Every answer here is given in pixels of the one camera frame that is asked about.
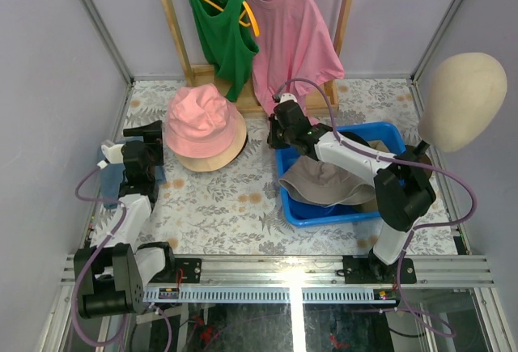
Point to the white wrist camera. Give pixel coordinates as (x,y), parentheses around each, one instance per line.
(284,97)
(112,154)

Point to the peach bucket hat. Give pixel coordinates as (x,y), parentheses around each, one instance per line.
(222,159)

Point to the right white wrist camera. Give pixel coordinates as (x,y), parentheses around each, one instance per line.
(284,97)

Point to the beige mannequin head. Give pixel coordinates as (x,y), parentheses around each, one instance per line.
(467,91)

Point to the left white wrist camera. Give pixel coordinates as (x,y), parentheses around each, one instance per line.
(112,154)

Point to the blue plastic bin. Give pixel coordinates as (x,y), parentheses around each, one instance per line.
(301,214)

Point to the green tank top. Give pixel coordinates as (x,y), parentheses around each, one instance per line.
(227,46)

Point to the grey bucket hat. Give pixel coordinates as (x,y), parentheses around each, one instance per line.
(324,184)

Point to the black bucket hat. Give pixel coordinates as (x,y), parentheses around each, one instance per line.
(243,147)

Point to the pink bucket hat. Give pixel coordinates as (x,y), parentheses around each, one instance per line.
(200,122)

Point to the khaki hat in bin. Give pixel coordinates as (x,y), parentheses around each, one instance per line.
(371,206)

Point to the folded blue cloth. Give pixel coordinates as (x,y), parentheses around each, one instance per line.
(112,176)

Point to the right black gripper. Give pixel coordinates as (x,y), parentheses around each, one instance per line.
(273,141)

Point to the pink t-shirt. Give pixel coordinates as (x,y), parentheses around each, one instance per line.
(294,42)

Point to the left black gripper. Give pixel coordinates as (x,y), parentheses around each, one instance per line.
(151,142)

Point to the aluminium rail base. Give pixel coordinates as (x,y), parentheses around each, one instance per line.
(317,279)

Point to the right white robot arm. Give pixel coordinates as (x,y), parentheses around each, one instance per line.
(403,192)

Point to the wooden clothes rack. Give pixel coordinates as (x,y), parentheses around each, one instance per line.
(247,104)

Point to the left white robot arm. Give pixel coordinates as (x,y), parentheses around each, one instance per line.
(112,273)

